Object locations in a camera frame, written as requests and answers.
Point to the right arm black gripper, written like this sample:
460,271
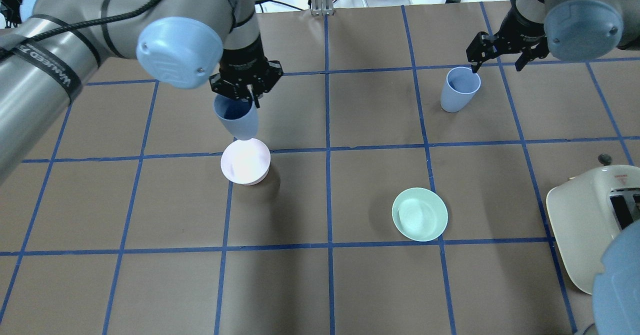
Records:
520,31

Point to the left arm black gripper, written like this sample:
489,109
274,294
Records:
242,61

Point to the light blue cup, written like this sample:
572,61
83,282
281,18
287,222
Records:
460,85
239,117

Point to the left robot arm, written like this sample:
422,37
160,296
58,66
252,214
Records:
60,44

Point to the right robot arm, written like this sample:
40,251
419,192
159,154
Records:
570,30

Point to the pink bowl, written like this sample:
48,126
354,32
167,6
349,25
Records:
246,162

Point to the light blue cup on table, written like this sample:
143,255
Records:
460,85

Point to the cream white toaster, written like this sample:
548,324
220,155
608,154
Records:
587,213

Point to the mint green bowl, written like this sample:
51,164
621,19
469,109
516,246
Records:
419,214

